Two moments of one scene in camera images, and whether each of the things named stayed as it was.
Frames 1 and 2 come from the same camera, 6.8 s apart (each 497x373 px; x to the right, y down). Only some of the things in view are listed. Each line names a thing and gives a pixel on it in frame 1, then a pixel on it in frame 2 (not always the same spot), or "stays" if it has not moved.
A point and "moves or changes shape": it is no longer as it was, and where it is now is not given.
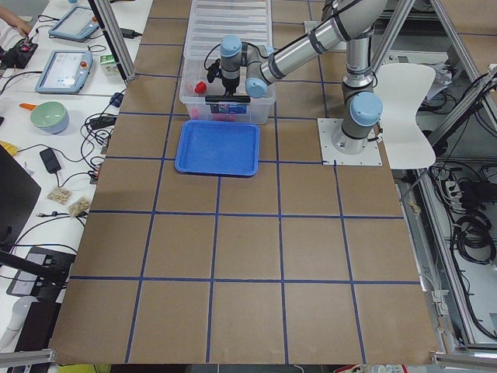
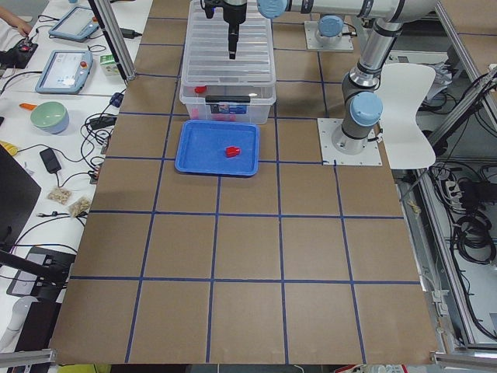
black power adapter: (50, 161) stays
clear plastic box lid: (212, 21) moves or changes shape
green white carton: (109, 64) stays
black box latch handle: (227, 99) stays
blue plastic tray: (218, 148) stays
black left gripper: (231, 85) to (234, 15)
